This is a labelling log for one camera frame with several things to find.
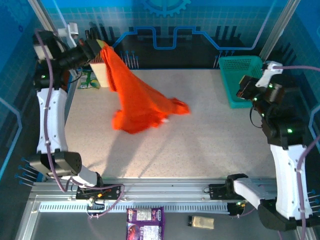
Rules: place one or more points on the orange t-shirt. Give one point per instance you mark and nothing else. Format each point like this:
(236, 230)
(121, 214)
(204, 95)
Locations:
(137, 100)

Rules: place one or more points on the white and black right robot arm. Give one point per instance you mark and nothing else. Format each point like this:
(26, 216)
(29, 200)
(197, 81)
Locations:
(287, 180)

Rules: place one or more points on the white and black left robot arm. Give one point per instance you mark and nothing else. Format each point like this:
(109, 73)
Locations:
(51, 120)

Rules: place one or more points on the teal plastic basket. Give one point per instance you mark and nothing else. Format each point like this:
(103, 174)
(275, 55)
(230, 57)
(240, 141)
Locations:
(232, 75)

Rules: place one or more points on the beige knife block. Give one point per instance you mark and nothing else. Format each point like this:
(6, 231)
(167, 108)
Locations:
(100, 72)

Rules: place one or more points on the green snack packet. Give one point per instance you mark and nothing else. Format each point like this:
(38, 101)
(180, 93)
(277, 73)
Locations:
(87, 81)

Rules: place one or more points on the small beige packet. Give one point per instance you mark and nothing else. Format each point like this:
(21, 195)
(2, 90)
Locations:
(202, 222)

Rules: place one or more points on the purple snack packet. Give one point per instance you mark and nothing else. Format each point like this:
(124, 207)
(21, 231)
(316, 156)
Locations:
(145, 222)

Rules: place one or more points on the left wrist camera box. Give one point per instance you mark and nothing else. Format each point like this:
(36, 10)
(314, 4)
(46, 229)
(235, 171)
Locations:
(70, 32)

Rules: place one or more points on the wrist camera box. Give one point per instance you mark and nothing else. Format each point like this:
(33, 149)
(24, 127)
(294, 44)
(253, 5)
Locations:
(268, 72)
(70, 32)

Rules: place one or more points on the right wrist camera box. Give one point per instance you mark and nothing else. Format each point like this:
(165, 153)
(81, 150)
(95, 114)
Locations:
(268, 72)

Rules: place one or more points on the aluminium corner post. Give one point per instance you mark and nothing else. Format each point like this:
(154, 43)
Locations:
(277, 32)
(42, 15)

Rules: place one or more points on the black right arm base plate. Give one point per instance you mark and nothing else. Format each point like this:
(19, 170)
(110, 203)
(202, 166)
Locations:
(217, 192)

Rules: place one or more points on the aluminium frame rail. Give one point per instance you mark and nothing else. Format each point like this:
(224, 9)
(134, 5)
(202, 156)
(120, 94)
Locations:
(162, 190)

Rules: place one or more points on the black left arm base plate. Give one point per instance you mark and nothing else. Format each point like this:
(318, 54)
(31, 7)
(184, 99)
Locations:
(110, 192)

